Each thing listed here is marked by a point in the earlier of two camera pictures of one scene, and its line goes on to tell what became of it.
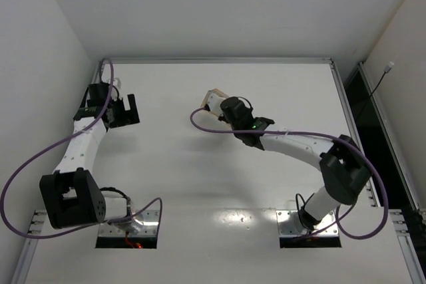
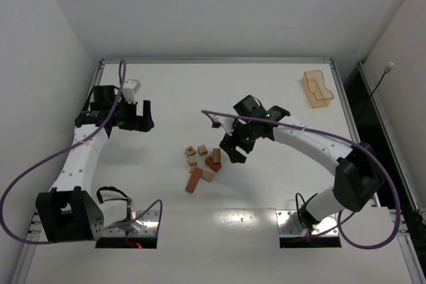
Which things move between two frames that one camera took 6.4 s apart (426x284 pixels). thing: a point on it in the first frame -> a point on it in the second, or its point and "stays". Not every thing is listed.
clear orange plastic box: [213, 91] -> [319, 96]
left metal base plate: [146, 224] stays
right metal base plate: [290, 225] stays
